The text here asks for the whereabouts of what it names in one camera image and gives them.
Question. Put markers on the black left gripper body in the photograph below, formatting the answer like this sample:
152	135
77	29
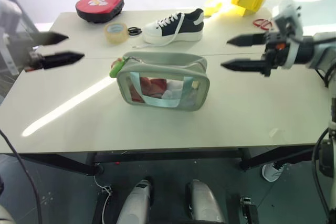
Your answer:
34	61

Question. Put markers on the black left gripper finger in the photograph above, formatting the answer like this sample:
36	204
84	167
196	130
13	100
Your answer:
63	59
52	38

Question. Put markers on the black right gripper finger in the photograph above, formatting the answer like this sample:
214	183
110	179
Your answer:
244	65
249	40

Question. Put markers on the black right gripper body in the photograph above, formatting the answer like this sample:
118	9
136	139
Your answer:
275	51

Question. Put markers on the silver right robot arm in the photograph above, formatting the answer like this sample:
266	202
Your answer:
321	48

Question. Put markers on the white cloth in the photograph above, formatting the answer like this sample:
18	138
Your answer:
173	89

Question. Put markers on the clear green toiletry bag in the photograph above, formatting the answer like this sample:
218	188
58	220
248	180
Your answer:
162	77

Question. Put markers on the red cloth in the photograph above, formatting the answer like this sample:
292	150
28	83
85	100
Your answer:
151	86

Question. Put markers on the green zipper charm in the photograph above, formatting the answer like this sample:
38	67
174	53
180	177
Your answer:
118	68

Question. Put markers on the red heart-shaped box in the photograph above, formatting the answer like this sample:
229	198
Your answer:
99	6

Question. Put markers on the clear packing tape roll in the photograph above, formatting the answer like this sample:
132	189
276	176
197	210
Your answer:
116	33

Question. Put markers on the black and white sneaker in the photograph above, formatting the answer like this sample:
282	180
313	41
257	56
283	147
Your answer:
181	27

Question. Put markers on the white sneaker of bystander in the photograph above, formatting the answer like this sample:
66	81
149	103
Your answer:
273	172

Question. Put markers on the black floor clamp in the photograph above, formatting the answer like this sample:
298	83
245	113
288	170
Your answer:
248	208

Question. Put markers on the silver right robot leg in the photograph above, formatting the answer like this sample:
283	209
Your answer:
204	203

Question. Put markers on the silver robot leg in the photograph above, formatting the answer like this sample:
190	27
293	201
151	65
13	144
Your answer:
204	203
136	203

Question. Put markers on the silver left robot leg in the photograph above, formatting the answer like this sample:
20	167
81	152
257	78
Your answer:
136	203

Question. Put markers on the black table frame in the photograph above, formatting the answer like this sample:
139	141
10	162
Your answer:
162	155

